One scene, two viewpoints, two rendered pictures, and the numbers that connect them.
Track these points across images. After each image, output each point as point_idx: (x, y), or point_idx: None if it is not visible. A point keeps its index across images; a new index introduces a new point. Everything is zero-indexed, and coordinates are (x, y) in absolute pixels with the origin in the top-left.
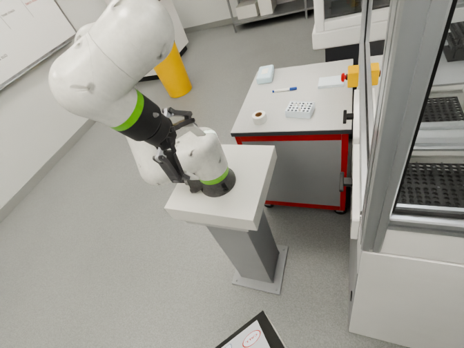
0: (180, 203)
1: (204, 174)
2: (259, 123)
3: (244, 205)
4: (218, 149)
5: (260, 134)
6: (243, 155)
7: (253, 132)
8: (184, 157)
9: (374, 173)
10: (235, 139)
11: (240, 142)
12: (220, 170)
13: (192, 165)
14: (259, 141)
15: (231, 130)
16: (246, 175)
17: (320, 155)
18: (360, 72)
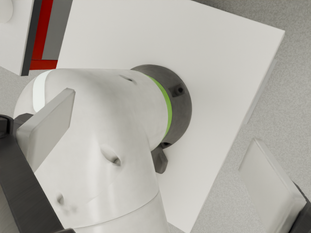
0: (185, 197)
1: (157, 130)
2: (9, 7)
3: (233, 50)
4: (102, 74)
5: (36, 11)
6: (92, 42)
7: (29, 27)
8: (120, 184)
9: None
10: (34, 69)
11: (43, 62)
12: (150, 86)
13: (143, 159)
14: (48, 21)
15: (15, 72)
16: (149, 39)
17: None
18: None
